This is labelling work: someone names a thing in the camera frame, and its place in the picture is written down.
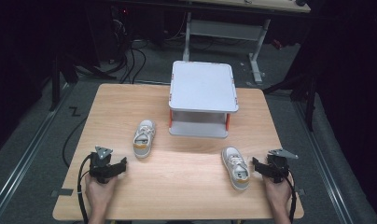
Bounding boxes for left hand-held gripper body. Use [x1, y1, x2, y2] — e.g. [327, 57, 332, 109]
[89, 145, 118, 185]

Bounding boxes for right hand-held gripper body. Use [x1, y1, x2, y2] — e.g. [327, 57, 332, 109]
[265, 147, 300, 184]

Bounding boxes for small beige sneaker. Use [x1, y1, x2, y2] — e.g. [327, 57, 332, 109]
[220, 146, 251, 191]
[133, 119, 157, 160]

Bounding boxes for white rack with orange legs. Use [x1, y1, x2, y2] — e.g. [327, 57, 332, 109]
[168, 60, 240, 139]

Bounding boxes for person's right hand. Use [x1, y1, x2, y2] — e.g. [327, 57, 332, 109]
[262, 175, 295, 216]

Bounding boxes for person's left hand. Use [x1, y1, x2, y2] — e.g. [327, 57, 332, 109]
[84, 175, 118, 216]

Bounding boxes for black metal stand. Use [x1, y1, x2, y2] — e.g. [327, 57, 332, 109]
[49, 55, 118, 112]
[261, 71, 319, 133]

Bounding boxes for red object on floor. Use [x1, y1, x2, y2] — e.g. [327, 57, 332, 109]
[271, 38, 285, 51]

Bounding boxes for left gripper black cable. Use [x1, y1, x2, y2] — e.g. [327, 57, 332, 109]
[77, 153, 92, 224]

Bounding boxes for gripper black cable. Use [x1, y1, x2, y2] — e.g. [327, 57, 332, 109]
[283, 169, 298, 224]
[77, 153, 92, 224]

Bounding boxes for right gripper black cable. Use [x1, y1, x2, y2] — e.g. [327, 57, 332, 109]
[283, 169, 298, 224]

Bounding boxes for thin black floor cable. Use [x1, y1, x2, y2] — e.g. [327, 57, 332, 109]
[62, 116, 89, 169]

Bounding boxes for metal floor rail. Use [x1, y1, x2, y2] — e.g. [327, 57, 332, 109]
[0, 82, 75, 220]
[292, 99, 355, 224]

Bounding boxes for black floor cables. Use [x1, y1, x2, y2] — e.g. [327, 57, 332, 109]
[110, 38, 147, 85]

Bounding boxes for wooden desk with white frame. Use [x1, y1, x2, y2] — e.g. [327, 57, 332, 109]
[181, 0, 312, 85]

